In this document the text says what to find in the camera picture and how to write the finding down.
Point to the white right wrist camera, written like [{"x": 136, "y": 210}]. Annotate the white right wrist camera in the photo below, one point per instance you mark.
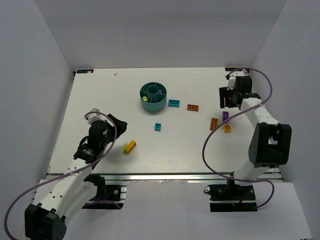
[{"x": 232, "y": 79}]

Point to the blue corner label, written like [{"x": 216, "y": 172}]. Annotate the blue corner label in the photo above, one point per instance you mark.
[
  {"x": 233, "y": 69},
  {"x": 84, "y": 71}
]

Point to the yellow-orange long lego brick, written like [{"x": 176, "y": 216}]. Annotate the yellow-orange long lego brick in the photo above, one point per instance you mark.
[{"x": 130, "y": 146}]

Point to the aluminium table rail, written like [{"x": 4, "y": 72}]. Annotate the aluminium table rail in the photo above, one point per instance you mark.
[
  {"x": 261, "y": 120},
  {"x": 269, "y": 175}
]

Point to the orange 2x3 lego brick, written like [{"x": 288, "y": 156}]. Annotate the orange 2x3 lego brick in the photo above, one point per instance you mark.
[{"x": 213, "y": 123}]

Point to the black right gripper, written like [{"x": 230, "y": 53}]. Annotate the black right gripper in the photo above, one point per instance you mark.
[{"x": 226, "y": 97}]

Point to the teal round divided container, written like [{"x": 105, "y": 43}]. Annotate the teal round divided container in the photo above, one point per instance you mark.
[{"x": 156, "y": 102}]

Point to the teal long lego brick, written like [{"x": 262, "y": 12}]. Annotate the teal long lego brick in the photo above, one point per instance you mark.
[{"x": 174, "y": 103}]

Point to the right blue corner label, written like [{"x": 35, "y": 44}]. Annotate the right blue corner label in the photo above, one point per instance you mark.
[{"x": 233, "y": 69}]

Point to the aluminium front table rail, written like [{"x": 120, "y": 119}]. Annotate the aluminium front table rail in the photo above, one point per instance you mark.
[{"x": 269, "y": 175}]

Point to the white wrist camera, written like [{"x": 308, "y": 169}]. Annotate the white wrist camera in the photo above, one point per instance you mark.
[
  {"x": 232, "y": 79},
  {"x": 94, "y": 116}
]

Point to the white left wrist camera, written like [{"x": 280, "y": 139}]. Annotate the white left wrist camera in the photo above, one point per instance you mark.
[{"x": 94, "y": 116}]

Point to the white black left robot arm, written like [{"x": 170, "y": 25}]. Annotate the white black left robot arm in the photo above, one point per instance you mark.
[{"x": 48, "y": 219}]

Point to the small teal square lego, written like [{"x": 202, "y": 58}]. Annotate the small teal square lego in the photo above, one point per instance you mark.
[{"x": 158, "y": 127}]

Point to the dark orange long lego brick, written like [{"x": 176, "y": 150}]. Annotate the dark orange long lego brick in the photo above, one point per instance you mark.
[{"x": 191, "y": 107}]

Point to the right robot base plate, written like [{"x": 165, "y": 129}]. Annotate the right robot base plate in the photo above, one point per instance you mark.
[{"x": 227, "y": 198}]

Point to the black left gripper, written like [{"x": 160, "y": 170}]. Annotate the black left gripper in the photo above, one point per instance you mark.
[{"x": 114, "y": 125}]

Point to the light green small lego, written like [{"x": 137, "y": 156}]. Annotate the light green small lego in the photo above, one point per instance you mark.
[{"x": 124, "y": 148}]

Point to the aluminium right table rail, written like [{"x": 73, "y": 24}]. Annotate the aluminium right table rail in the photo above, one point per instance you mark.
[{"x": 261, "y": 120}]

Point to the left blue corner label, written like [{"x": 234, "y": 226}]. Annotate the left blue corner label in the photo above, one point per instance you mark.
[{"x": 84, "y": 71}]

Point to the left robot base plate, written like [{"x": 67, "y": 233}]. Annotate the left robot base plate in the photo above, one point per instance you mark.
[{"x": 108, "y": 197}]

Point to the purple long lego brick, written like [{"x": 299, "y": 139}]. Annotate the purple long lego brick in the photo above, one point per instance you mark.
[{"x": 225, "y": 116}]

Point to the yellow small lego brick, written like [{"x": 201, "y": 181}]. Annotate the yellow small lego brick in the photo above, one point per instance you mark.
[{"x": 227, "y": 128}]

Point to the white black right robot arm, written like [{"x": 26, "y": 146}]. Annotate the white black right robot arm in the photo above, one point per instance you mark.
[{"x": 270, "y": 144}]

